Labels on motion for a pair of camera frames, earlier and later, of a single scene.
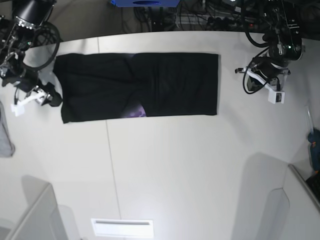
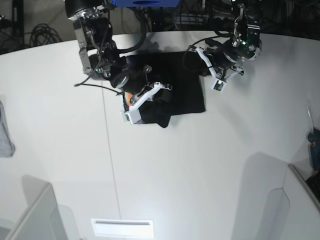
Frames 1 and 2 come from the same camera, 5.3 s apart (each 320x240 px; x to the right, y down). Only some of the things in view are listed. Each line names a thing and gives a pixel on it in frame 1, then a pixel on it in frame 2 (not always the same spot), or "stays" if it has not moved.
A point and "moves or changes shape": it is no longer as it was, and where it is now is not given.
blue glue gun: (314, 145) stays
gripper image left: (25, 79) to (133, 78)
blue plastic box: (146, 3) stays
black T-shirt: (96, 86) moves or changes shape
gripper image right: (268, 69) to (223, 57)
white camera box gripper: (274, 97) to (218, 85)
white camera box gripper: (18, 109) to (131, 116)
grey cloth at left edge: (7, 147) stays
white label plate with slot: (123, 227) stays
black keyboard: (313, 182) stays
